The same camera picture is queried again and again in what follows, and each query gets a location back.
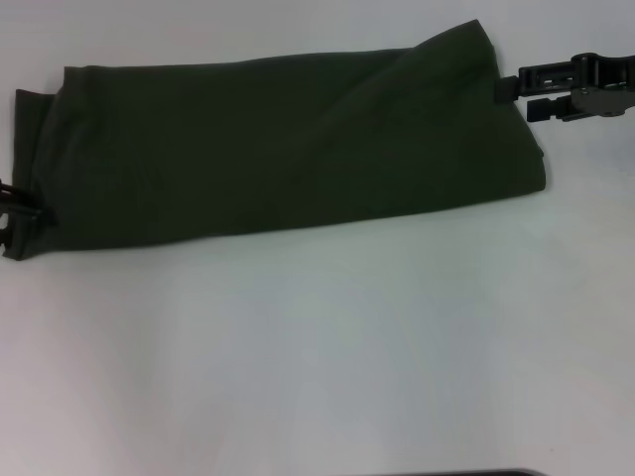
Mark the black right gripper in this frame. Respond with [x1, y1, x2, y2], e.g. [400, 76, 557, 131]
[494, 53, 635, 124]

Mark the dark green FREE t-shirt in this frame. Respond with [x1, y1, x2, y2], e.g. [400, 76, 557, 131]
[2, 18, 550, 263]

